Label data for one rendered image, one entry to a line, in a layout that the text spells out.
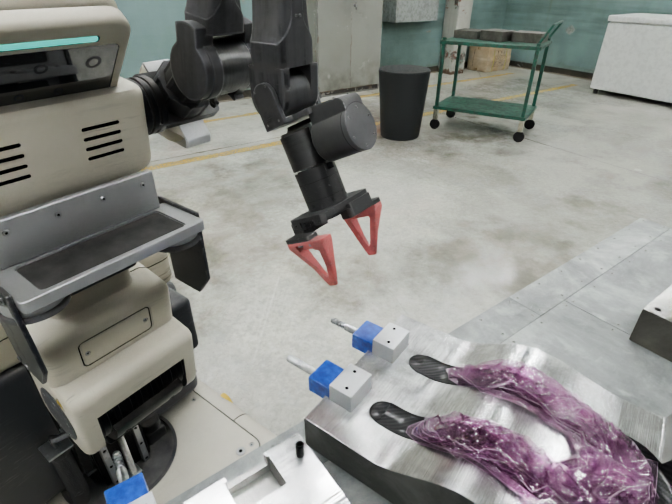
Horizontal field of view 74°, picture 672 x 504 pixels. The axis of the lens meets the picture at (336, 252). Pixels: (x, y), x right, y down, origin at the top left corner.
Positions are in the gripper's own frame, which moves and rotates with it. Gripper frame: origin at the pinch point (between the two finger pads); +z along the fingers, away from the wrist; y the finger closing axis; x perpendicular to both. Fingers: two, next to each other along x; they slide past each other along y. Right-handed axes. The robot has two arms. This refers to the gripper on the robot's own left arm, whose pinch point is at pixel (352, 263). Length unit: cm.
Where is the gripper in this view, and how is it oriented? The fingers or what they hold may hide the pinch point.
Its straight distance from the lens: 63.1
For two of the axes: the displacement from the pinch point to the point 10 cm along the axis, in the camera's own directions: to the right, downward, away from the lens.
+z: 3.6, 9.0, 2.4
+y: 6.0, -4.2, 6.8
